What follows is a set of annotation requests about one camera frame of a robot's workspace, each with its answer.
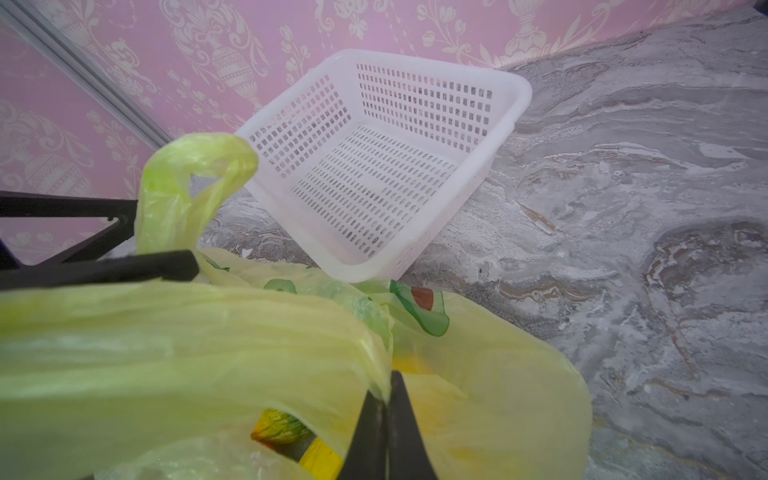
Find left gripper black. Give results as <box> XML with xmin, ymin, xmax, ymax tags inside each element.
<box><xmin>1</xmin><ymin>190</ymin><xmax>137</xmax><ymax>268</ymax></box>

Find white plastic basket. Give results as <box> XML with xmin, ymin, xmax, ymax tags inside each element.
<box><xmin>239</xmin><ymin>49</ymin><xmax>532</xmax><ymax>283</ymax></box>

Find yellow plastic bag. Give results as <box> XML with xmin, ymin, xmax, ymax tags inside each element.
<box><xmin>1</xmin><ymin>133</ymin><xmax>592</xmax><ymax>479</ymax></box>

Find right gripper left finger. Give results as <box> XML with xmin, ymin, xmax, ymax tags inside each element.
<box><xmin>1</xmin><ymin>250</ymin><xmax>200</xmax><ymax>292</ymax></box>

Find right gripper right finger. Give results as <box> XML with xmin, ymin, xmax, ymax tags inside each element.
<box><xmin>338</xmin><ymin>371</ymin><xmax>438</xmax><ymax>480</ymax></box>

